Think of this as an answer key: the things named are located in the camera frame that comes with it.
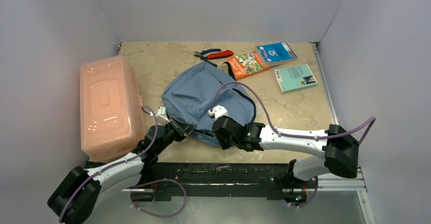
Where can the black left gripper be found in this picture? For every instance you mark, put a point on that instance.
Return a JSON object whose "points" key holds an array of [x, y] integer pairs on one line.
{"points": [[184, 128]]}

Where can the red utility knife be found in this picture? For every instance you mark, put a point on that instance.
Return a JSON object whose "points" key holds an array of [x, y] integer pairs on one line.
{"points": [[219, 55]]}

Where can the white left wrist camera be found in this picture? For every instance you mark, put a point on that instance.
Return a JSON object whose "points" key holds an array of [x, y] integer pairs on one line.
{"points": [[162, 116]]}

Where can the pink plastic storage bin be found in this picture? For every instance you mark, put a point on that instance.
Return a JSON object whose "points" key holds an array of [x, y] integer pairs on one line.
{"points": [[111, 120]]}

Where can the aluminium frame rail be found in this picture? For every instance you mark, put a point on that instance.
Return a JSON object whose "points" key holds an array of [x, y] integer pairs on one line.
{"points": [[329, 182]]}

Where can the blue student backpack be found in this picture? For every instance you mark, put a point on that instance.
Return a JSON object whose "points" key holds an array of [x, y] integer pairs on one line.
{"points": [[190, 96]]}

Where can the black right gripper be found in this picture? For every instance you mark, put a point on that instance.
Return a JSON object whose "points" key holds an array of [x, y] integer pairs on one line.
{"points": [[219, 128]]}

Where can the blue paperback book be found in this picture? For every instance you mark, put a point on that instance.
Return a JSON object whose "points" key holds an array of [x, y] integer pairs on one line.
{"points": [[276, 54]]}

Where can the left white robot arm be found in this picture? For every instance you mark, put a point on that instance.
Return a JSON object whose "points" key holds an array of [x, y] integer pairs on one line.
{"points": [[82, 190]]}

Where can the blue handled pliers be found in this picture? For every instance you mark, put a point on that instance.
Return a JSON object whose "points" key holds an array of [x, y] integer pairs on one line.
{"points": [[204, 53]]}

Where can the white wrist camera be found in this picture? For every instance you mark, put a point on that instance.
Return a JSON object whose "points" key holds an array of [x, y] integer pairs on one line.
{"points": [[162, 116], [217, 112]]}

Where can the teal paperback book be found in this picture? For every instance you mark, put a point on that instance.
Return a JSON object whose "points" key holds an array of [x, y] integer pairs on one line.
{"points": [[295, 78]]}

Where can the orange green picture book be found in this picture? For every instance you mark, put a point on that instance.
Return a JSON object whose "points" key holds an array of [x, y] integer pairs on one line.
{"points": [[245, 65]]}

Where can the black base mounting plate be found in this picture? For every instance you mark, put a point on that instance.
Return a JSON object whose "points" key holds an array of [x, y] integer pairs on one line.
{"points": [[163, 181]]}

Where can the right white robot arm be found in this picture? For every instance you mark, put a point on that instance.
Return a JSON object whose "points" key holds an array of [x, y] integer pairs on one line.
{"points": [[331, 151]]}

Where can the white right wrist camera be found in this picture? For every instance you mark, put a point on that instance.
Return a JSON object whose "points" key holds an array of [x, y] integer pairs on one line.
{"points": [[217, 112]]}

